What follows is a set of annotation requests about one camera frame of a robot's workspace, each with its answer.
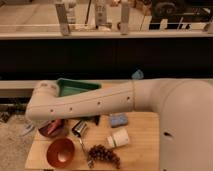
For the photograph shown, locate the metal measuring cup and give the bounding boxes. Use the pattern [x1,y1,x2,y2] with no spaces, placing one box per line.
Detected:
[71,120,95,169]

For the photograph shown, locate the blue sponge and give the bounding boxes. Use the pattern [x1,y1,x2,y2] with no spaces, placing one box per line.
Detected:
[109,113,128,128]

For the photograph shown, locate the black marker pen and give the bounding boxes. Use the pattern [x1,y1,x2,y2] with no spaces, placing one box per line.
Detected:
[95,116,100,126]

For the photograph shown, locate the purple bowl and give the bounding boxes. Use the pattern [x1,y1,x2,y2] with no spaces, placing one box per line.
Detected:
[38,119,68,138]

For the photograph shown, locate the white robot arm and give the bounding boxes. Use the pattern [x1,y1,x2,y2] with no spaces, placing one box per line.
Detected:
[26,78,213,171]

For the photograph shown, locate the red bowl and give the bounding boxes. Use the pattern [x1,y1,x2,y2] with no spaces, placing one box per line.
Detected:
[46,138,75,169]

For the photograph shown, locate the green plastic tray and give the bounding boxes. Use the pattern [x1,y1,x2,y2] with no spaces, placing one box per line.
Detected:
[57,78,101,97]

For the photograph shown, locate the light blue towel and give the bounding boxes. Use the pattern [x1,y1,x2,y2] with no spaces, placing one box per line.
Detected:
[131,69,144,80]

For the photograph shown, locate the white cup with green band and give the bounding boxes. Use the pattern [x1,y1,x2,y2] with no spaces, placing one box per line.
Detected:
[107,128,130,148]

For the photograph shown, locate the orange carrot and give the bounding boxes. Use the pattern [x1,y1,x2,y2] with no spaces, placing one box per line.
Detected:
[47,119,62,134]

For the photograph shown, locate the bunch of dark grapes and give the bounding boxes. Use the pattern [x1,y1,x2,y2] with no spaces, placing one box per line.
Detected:
[87,145,121,169]

